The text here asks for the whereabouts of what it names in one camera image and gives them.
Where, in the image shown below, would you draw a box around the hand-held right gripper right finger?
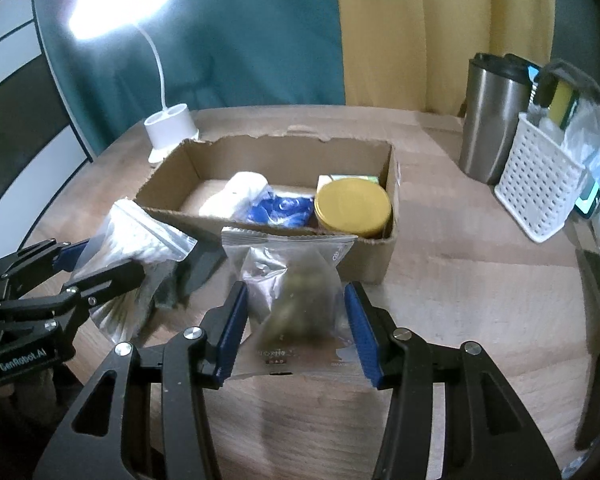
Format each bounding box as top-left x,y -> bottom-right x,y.
344,281 -> 563,480

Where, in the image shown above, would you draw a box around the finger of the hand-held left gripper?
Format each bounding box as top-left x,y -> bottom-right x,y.
0,240 -> 93,288
0,259 -> 147,333

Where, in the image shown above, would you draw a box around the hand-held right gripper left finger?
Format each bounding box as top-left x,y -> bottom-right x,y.
32,282 -> 251,480

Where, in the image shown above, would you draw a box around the cotton swab bag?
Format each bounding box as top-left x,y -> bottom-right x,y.
72,199 -> 198,343

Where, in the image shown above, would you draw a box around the grey socks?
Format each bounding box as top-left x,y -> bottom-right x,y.
140,260 -> 197,311

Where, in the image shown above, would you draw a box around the clear zip snack bag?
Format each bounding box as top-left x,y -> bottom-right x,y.
221,226 -> 357,377

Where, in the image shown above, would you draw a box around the cardboard box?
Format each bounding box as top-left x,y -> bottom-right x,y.
132,127 -> 401,286

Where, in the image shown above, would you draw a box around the red can yellow lid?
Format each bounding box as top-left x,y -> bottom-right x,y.
314,179 -> 393,238

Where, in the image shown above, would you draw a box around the blue tissue packet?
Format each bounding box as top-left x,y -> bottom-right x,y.
247,192 -> 315,231

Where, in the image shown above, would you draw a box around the white socks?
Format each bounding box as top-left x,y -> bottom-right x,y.
200,172 -> 272,221

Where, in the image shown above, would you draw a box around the white desk lamp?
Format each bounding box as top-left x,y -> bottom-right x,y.
67,0 -> 201,163

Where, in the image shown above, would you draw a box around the white perforated basket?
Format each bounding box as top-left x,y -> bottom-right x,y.
495,112 -> 589,243

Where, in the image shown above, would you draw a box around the steel tumbler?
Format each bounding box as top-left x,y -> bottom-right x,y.
458,52 -> 542,186

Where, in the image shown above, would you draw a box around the phone with lit screen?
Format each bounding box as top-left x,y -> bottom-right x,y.
575,175 -> 600,220

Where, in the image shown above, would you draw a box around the teal curtain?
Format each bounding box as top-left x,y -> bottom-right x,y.
32,0 -> 348,157

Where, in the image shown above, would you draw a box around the yellow sponge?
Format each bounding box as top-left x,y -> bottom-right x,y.
550,82 -> 581,128

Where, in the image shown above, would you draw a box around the yellow curtain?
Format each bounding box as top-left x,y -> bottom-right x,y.
330,0 -> 556,116

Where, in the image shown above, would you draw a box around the grey bag strap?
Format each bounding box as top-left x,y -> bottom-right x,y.
535,59 -> 600,126

